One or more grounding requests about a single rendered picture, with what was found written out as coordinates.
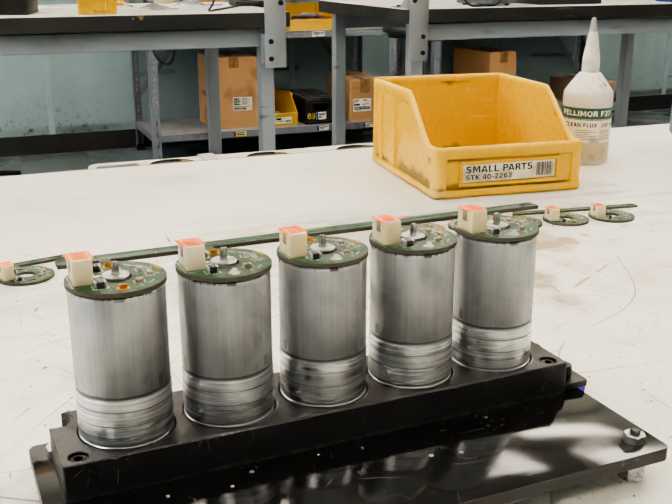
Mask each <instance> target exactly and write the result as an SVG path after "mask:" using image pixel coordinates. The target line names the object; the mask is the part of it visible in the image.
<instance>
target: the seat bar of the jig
mask: <svg viewBox="0 0 672 504"><path fill-rule="evenodd" d="M566 367H567V362H566V361H564V360H562V359H561V358H559V357H558V356H556V355H554V354H552V353H551V352H549V351H547V350H546V349H544V348H542V347H541V346H539V345H537V344H536V343H534V342H533V341H531V345H530V359H529V364H528V365H527V366H525V367H523V368H520V369H517V370H513V371H507V372H485V371H478V370H473V369H469V368H466V367H463V366H461V365H458V364H457V363H455V362H453V361H452V360H451V378H450V379H449V380H448V381H447V382H445V383H444V384H441V385H439V386H435V387H431V388H425V389H400V388H394V387H390V386H386V385H383V384H380V383H378V382H376V381H374V380H373V379H371V378H370V376H369V375H368V356H366V394H365V396H364V397H363V398H361V399H360V400H358V401H356V402H354V403H351V404H348V405H344V406H339V407H332V408H313V407H306V406H301V405H297V404H294V403H292V402H289V401H287V400H286V399H284V398H283V397H282V396H281V394H280V372H277V373H273V377H274V411H273V413H272V414H271V415H270V416H269V417H267V418H265V419H264V420H262V421H259V422H257V423H254V424H251V425H247V426H242V427H236V428H212V427H206V426H202V425H198V424H196V423H193V422H191V421H190V420H188V419H187V418H186V417H185V415H184V398H183V390H179V391H174V392H173V406H174V423H175V428H174V430H173V431H172V432H171V433H170V434H169V435H168V436H167V437H165V438H164V439H162V440H160V441H158V442H156V443H153V444H151V445H148V446H144V447H140V448H135V449H129V450H104V449H98V448H94V447H91V446H88V445H86V444H85V443H83V442H82V441H81V440H80V439H79V429H78V419H77V410H73V411H67V412H64V413H61V420H62V427H58V428H50V429H49V434H50V444H51V453H52V462H53V466H54V469H55V472H56V476H57V479H58V482H59V486H60V489H61V492H62V496H63V499H64V502H65V503H67V504H69V503H74V502H78V501H82V500H87V499H91V498H96V497H100V496H105V495H109V494H114V493H118V492H123V491H127V490H132V489H136V488H141V487H145V486H149V485H154V484H158V483H163V482H167V481H172V480H176V479H181V478H185V477H190V476H194V475H199V474H203V473H208V472H212V471H216V470H221V469H225V468H230V467H234V466H239V465H243V464H248V463H252V462H257V461H261V460H266V459H270V458H275V457H279V456H283V455H288V454H292V453H297V452H301V451H306V450H310V449H315V448H319V447H324V446H328V445H333V444H337V443H342V442H346V441H351V440H355V439H359V438H364V437H368V436H373V435H377V434H382V433H386V432H391V431H395V430H400V429H404V428H409V427H413V426H418V425H422V424H426V423H431V422H435V421H440V420H444V419H449V418H453V417H458V416H462V415H467V414H471V413H476V412H480V411H485V410H489V409H493V408H498V407H502V406H507V405H511V404H516V403H520V402H525V401H529V400H534V399H538V398H543V397H547V396H552V395H556V394H560V393H564V391H565V379H566Z"/></svg>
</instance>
